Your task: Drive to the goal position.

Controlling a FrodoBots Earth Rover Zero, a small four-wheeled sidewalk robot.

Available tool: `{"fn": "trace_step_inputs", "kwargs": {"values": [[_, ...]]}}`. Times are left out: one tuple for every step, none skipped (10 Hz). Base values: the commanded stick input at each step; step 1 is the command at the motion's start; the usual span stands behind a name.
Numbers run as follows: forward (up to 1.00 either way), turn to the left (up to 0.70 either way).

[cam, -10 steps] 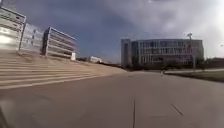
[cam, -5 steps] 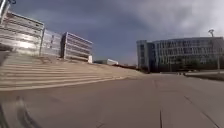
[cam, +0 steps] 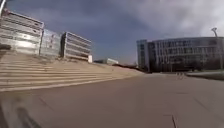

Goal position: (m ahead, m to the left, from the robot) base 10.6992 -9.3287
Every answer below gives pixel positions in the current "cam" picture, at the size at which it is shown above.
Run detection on banded building with slats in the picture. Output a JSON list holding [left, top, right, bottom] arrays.
[[60, 31, 94, 63]]

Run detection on low pale building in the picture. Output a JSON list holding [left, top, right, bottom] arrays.
[[93, 57, 120, 66]]

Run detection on glass fronted building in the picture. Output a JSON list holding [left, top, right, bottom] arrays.
[[39, 28, 63, 59]]

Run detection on pale banded building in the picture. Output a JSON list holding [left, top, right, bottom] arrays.
[[0, 9, 45, 56]]

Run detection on wide pale stone steps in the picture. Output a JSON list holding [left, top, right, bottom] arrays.
[[0, 50, 145, 93]]

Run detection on grey glass office building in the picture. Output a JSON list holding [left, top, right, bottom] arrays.
[[135, 36, 224, 73]]

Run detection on grass strip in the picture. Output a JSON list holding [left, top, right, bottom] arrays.
[[185, 71, 224, 81]]

